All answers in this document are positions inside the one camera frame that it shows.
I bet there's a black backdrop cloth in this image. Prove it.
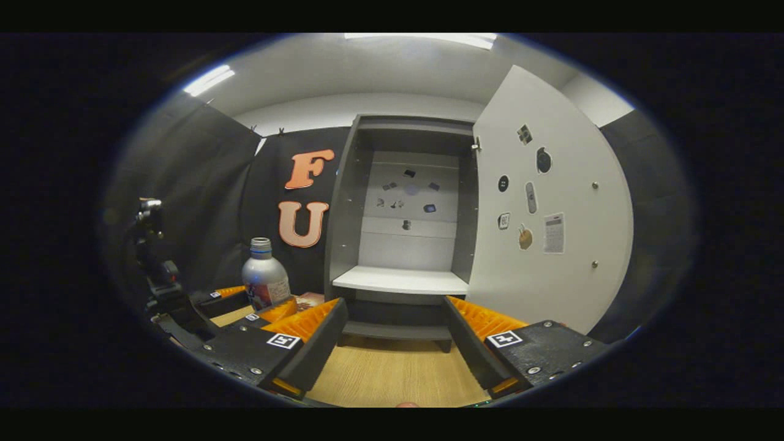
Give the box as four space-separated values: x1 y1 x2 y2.
104 92 696 344

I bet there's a silver bottle with pink label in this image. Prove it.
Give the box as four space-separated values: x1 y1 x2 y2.
241 237 293 312

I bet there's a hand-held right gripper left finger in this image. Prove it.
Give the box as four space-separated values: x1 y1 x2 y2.
191 297 350 402

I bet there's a light grey cabinet door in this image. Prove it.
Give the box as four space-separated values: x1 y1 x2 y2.
467 64 635 336

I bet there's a white cabinet shelf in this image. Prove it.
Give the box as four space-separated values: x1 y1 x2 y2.
331 265 469 296

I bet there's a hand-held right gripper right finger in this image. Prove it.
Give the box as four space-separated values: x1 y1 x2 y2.
441 296 613 400

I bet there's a dark grey cabinet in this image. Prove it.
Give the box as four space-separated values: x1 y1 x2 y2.
323 113 481 353

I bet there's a ceiling light strip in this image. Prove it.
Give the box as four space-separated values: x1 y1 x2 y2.
343 33 498 51
183 64 236 99

